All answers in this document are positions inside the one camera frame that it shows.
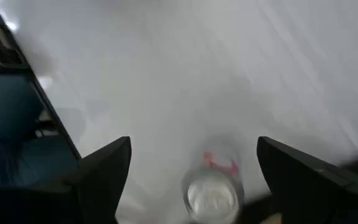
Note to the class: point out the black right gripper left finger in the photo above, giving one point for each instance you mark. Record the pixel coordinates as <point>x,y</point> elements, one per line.
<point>89,193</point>

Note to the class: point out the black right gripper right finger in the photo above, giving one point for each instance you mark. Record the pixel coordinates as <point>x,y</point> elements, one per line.
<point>315,193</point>

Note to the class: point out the silver-top slim can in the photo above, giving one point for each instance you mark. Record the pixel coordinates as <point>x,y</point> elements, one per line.
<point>213,193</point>

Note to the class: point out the dark blue bulky object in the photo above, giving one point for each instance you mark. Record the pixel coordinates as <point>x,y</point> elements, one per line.
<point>11,124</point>

